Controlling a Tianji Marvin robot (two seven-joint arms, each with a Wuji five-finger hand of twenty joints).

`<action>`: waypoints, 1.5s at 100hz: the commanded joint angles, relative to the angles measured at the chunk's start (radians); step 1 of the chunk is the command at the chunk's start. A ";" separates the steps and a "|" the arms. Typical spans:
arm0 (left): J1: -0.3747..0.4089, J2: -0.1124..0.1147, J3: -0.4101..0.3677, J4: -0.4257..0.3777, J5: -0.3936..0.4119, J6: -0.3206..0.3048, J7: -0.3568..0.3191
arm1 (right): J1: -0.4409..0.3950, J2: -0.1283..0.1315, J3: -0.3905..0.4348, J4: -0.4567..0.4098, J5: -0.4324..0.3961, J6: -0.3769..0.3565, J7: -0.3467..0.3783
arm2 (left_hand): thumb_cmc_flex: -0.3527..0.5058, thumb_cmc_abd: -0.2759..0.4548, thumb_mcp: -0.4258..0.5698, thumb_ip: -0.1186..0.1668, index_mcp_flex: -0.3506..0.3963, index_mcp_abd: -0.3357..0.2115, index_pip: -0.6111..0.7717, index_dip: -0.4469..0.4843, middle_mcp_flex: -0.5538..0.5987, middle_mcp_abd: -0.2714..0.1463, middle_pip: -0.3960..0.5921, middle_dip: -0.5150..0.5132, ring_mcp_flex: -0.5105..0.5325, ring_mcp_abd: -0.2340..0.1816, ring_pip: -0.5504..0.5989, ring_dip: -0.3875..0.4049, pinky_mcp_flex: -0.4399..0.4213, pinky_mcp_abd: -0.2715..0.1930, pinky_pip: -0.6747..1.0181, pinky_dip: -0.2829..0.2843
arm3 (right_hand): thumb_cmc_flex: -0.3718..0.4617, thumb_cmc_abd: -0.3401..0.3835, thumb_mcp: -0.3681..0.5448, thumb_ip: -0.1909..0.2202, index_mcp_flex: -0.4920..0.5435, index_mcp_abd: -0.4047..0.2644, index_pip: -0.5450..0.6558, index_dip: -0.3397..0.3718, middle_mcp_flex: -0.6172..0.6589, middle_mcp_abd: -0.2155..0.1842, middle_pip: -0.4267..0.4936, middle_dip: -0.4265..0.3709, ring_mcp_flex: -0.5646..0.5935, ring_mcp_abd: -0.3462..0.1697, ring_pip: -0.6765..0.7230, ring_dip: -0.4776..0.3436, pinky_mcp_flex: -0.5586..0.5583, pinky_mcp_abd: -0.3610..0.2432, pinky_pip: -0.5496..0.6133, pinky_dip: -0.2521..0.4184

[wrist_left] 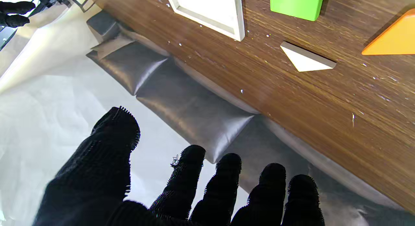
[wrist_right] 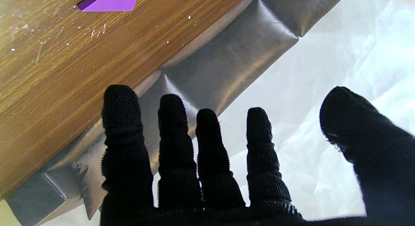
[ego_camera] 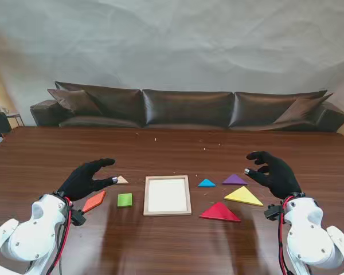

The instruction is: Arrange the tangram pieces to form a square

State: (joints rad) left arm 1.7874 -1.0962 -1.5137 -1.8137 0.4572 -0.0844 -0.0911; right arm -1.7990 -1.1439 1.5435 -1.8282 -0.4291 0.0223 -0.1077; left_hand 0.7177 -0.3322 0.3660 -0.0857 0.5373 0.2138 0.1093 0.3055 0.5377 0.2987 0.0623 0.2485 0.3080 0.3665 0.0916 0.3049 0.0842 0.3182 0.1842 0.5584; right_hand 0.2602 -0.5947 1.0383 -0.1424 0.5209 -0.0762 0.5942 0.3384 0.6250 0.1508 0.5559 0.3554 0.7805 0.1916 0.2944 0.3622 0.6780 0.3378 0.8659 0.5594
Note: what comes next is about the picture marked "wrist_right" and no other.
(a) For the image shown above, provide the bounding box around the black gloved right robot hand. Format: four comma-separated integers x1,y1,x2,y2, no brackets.
101,85,415,226

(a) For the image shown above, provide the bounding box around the purple tangram triangle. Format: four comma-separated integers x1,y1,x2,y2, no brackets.
77,0,140,12

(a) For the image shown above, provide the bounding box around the dark brown leather sofa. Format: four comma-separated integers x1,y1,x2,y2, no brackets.
6,0,349,226

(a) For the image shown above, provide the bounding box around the white crumpled backdrop sheet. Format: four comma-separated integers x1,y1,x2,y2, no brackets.
152,0,415,220

